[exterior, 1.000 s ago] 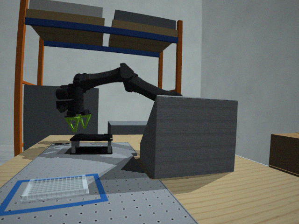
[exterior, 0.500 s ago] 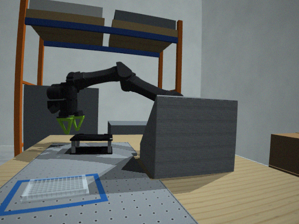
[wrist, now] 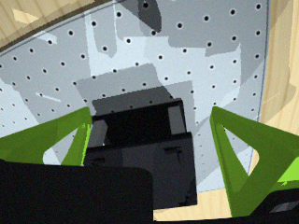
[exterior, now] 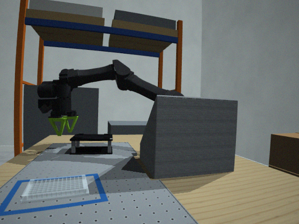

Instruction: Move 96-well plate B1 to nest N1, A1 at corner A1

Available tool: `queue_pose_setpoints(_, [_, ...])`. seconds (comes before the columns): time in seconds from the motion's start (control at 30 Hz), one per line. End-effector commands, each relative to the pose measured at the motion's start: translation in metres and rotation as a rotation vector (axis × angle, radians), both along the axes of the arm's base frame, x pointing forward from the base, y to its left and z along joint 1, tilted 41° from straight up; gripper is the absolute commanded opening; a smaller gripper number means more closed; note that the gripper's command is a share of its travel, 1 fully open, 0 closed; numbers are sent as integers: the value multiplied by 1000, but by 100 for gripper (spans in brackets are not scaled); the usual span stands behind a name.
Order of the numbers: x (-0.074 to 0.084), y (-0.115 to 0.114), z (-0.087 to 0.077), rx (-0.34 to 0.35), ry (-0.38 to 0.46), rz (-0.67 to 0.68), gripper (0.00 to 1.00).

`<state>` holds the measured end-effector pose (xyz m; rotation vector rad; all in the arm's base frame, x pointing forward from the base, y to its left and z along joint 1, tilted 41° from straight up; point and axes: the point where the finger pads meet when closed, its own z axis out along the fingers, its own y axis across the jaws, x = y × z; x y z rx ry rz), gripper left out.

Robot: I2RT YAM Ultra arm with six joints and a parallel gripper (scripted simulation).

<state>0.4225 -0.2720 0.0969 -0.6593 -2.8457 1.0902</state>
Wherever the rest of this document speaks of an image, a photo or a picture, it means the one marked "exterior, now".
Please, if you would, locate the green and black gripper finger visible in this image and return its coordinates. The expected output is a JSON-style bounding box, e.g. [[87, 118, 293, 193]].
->
[[48, 118, 67, 136], [63, 116, 78, 133]]

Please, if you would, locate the blue tape outline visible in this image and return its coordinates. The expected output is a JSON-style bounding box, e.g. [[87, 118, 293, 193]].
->
[[0, 174, 108, 216]]

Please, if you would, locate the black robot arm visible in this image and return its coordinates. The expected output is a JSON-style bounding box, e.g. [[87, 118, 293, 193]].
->
[[37, 60, 183, 113]]

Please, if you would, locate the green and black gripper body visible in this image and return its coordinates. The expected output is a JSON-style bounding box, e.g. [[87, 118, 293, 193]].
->
[[48, 98, 78, 118]]

